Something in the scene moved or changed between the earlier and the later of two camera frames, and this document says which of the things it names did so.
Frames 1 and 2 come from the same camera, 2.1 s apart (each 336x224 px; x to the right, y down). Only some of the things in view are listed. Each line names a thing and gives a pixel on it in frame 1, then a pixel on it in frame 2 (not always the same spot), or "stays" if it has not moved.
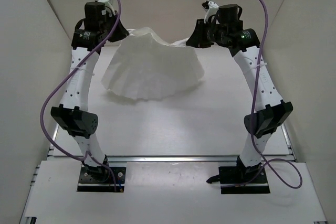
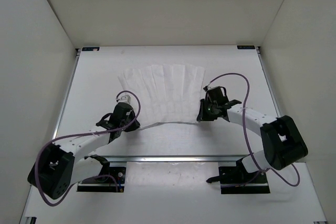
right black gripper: x=198 y=39 → x=202 y=116
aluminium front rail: x=172 y=158 stays
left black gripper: x=122 y=32 → x=135 y=125
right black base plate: x=234 y=176 stays
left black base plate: x=86 y=184 stays
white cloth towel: x=145 y=65 → x=166 y=93
